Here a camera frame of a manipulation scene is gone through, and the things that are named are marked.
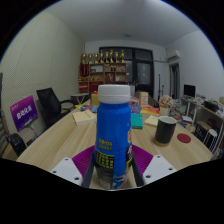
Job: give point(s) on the black framed glass door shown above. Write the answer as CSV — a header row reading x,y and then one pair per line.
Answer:
x,y
144,73

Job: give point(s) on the small upright cardboard box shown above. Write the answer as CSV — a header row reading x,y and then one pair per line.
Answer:
x,y
143,99

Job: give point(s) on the white wall air conditioner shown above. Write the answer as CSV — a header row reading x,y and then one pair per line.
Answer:
x,y
173,55

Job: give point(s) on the black mug white inside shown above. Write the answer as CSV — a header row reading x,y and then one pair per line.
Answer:
x,y
164,131

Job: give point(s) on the black office chair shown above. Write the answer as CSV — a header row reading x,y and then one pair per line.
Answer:
x,y
50,106

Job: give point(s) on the stacked books pile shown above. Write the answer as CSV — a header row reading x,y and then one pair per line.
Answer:
x,y
179,109

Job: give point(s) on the white round stool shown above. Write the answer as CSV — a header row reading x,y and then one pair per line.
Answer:
x,y
211,132

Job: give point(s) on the purple sign board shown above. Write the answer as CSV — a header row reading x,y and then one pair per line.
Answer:
x,y
23,112

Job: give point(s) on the striped folding lounger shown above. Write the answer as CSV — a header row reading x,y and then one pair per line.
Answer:
x,y
3,141

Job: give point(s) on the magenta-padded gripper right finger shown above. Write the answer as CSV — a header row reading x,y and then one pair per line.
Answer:
x,y
143,160

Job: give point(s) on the wooden shelf unit with trophies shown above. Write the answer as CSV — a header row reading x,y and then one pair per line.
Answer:
x,y
103,75

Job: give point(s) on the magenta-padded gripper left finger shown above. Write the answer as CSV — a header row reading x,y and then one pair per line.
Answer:
x,y
83,158

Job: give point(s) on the blue drink bottle white cap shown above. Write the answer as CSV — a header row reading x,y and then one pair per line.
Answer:
x,y
113,133

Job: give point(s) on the long wooden side desk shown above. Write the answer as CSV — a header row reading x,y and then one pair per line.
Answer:
x,y
210,112

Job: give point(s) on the black box-shaped device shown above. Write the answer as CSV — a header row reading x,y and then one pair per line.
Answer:
x,y
211,106

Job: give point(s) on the dark stool with wooden top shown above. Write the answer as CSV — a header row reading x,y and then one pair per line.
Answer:
x,y
203,124

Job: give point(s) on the yellow gift box red ribbon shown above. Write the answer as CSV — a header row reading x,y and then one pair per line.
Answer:
x,y
94,99

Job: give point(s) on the pink flowers in white pot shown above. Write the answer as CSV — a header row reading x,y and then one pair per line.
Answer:
x,y
165,101

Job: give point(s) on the black glossy bin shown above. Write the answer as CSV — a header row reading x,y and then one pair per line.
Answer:
x,y
16,143

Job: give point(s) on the orange book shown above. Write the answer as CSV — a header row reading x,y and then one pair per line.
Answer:
x,y
150,110

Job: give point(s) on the tan paper sheet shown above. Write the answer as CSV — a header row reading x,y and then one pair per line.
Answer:
x,y
151,120

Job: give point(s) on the cream book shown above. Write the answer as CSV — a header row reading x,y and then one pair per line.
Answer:
x,y
84,117

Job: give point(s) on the flat round red coaster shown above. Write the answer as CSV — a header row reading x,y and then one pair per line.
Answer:
x,y
184,138

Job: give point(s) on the small round side table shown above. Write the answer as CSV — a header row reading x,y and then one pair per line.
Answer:
x,y
80,95

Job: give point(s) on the black computer monitor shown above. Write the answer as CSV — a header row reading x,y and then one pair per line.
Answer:
x,y
189,90

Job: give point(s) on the black microphone stand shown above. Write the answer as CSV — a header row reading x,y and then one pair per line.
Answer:
x,y
159,86

